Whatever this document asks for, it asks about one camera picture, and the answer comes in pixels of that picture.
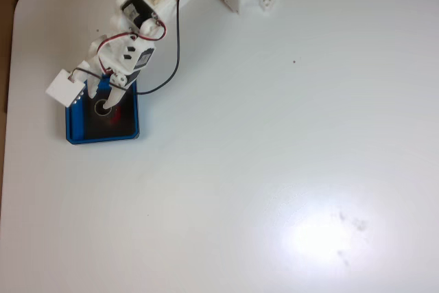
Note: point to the black foam pad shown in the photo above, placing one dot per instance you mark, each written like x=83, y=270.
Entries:
x=127, y=126

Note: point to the white camera box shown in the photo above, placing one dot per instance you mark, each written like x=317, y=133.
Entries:
x=63, y=88

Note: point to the blue plastic box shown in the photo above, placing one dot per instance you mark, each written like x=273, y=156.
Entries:
x=73, y=128

